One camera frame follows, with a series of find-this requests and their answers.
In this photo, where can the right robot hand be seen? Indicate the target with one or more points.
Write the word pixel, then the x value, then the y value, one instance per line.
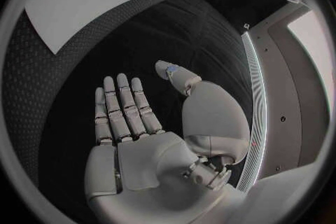
pixel 147 161

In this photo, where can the white task board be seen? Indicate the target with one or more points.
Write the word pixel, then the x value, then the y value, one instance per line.
pixel 86 1

